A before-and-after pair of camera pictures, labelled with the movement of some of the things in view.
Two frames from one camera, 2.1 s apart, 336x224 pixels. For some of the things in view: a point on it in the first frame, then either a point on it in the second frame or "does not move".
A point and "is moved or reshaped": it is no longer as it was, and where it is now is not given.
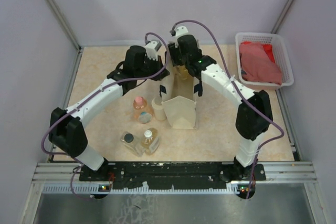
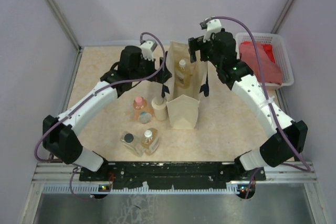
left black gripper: (158, 64) does not move
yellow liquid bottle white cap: (184, 73) is moved or reshaped
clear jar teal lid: (145, 117) does not move
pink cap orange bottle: (140, 104) does not move
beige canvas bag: (180, 91) does not move
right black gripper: (174, 49) to (197, 44)
